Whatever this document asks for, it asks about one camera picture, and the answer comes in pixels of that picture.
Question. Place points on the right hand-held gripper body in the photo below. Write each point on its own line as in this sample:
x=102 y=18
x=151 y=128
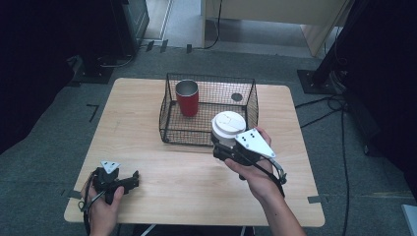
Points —
x=254 y=144

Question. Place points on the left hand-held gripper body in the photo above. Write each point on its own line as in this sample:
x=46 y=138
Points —
x=108 y=182

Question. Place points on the red steel cup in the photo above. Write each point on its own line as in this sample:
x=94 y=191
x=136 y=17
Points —
x=187 y=98

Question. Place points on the person's left hand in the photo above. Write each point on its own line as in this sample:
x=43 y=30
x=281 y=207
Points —
x=105 y=211

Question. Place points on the person's right hand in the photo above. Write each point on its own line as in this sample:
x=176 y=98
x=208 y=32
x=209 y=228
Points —
x=259 y=182

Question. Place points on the grey tape piece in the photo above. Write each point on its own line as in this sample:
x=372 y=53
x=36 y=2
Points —
x=74 y=194
x=314 y=199

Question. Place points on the white table leg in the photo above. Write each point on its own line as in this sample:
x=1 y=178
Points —
x=243 y=231
x=147 y=230

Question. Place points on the black angled floor tape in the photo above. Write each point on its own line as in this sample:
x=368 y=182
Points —
x=94 y=111

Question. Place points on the beige wooden furniture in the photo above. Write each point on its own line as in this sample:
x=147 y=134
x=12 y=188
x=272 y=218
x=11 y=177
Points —
x=278 y=16

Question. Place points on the dark cabinet with base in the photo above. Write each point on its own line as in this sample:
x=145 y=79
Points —
x=108 y=36

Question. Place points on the pale flat panel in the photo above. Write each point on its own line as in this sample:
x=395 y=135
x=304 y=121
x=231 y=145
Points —
x=410 y=219

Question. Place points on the black stand with base plate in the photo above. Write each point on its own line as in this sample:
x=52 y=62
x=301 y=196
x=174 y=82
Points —
x=323 y=78

